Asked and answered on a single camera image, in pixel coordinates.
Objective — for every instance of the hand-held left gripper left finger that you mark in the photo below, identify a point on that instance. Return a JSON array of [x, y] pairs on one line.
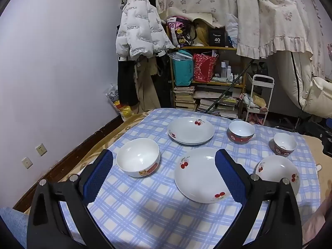
[[97, 179]]

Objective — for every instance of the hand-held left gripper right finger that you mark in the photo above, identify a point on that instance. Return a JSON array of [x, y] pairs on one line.
[[229, 179]]

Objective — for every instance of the white plate with cherry print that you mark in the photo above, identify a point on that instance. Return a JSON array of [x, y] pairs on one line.
[[189, 132], [199, 176]]

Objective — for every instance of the white bowl with small label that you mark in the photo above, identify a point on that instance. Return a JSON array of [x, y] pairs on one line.
[[137, 158]]

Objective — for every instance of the large white cherry print bowl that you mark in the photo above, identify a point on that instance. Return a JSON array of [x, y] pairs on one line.
[[277, 171]]

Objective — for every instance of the small red patterned bowl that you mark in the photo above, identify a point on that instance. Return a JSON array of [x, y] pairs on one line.
[[284, 141]]

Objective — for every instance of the brown patterned blanket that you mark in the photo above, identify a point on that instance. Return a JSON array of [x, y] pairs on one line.
[[114, 132]]

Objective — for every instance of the blue plaid cloth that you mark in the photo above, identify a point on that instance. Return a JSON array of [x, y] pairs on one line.
[[145, 207]]

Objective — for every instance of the pile of magazines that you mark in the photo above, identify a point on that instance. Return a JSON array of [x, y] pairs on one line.
[[220, 107]]

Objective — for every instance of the yellow snack bag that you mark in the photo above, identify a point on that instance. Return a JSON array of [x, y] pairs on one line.
[[124, 111]]

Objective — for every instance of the crumpled white printed bag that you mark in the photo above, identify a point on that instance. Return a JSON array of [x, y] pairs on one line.
[[112, 94]]

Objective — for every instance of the white rolling cart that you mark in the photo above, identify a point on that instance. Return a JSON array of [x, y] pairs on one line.
[[259, 93]]

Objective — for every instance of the stack of old books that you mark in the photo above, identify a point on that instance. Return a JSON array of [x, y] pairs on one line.
[[184, 97]]

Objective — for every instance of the black pole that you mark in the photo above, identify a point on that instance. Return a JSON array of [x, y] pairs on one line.
[[230, 84]]

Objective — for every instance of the wooden shelf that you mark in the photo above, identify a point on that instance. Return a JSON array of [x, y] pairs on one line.
[[220, 83]]

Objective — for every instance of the person's right leg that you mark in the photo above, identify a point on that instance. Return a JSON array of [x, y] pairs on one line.
[[319, 217]]

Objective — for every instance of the light blue carpet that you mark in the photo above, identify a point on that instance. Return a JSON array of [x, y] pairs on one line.
[[13, 228]]

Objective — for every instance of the black hanging trousers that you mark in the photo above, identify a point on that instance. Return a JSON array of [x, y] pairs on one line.
[[127, 83]]

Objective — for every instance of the beige hanging trousers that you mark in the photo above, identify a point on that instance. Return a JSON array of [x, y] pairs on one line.
[[146, 88]]

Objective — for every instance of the white bottle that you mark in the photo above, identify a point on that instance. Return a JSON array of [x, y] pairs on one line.
[[224, 68], [229, 74]]

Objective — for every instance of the white duvet with black piping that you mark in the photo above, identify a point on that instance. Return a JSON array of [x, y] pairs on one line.
[[285, 83]]

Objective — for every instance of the black hanging garment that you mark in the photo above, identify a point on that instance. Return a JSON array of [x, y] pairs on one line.
[[163, 88]]

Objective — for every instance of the red patterned bag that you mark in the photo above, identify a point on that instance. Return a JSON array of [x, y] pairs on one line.
[[205, 68]]

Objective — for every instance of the teal bag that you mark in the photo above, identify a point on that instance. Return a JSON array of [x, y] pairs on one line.
[[182, 72]]

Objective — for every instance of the cream pillow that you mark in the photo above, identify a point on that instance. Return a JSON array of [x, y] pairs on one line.
[[321, 96]]

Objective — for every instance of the clear plastic bag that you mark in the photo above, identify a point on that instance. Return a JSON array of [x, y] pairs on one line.
[[181, 56]]

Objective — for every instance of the black box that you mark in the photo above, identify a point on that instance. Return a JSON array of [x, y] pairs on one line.
[[217, 37]]

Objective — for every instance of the white plastic bag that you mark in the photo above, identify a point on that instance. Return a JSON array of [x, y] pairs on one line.
[[232, 26]]

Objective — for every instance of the pink printed bag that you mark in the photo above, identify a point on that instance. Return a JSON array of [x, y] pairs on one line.
[[179, 31]]

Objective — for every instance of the white puffer jacket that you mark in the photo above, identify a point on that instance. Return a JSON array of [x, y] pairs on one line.
[[142, 28]]

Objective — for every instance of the ruffled floral drape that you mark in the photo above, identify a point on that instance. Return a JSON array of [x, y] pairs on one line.
[[269, 23]]

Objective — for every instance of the pink ornament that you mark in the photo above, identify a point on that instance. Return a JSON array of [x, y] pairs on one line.
[[330, 49]]

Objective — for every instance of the cream folded sheet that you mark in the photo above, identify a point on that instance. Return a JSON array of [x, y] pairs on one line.
[[186, 14]]

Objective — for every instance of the wall socket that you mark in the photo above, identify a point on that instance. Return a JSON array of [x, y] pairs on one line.
[[26, 163], [41, 149]]

